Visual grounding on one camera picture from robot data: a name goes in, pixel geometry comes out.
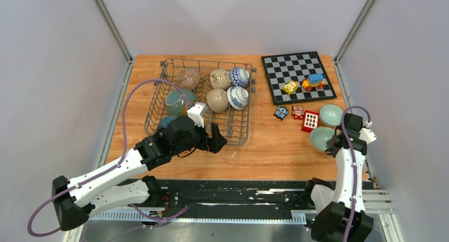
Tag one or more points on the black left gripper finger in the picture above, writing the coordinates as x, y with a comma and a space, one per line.
216, 138
215, 147

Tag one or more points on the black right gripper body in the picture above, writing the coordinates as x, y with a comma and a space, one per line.
330, 148

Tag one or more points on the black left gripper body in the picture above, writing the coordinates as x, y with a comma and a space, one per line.
195, 140

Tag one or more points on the white bowl green dashes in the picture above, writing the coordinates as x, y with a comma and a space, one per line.
330, 115

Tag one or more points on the mint green leaf bowl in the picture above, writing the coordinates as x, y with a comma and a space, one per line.
319, 136

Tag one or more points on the plain beige bowl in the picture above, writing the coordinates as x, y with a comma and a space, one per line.
217, 100

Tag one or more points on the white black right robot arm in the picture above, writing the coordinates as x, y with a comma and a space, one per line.
341, 214

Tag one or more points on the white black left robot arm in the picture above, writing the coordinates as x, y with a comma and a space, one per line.
77, 199

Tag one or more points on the dark blue floral bowl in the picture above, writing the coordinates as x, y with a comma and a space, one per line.
165, 121

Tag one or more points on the teal bowl with orange flower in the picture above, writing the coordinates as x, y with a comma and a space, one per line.
174, 103

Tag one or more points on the red toy house block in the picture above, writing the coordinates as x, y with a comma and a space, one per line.
310, 121

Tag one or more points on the white bowl blue roses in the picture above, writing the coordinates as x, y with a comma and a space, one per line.
238, 97

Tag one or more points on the toy brick car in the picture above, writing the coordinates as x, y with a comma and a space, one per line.
313, 81

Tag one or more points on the red owl toy block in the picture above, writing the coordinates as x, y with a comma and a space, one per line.
297, 112

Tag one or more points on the beige bowl with flower sprig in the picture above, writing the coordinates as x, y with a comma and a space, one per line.
220, 79

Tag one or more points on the blue white zigzag bowl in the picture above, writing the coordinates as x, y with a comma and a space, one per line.
239, 77

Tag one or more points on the black blue owl block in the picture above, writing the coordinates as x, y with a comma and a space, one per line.
281, 112

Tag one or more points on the yellow owl toy block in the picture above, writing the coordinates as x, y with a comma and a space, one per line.
290, 87

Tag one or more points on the black white chessboard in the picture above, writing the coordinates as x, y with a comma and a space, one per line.
282, 69

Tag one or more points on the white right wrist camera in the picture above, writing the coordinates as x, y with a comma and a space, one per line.
366, 134

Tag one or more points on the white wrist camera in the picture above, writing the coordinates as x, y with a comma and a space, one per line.
197, 112
366, 134

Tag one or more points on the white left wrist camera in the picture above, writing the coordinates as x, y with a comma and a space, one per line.
197, 112

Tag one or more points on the grey wire dish rack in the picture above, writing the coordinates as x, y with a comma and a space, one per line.
233, 124

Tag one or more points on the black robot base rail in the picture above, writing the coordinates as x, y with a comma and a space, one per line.
236, 200

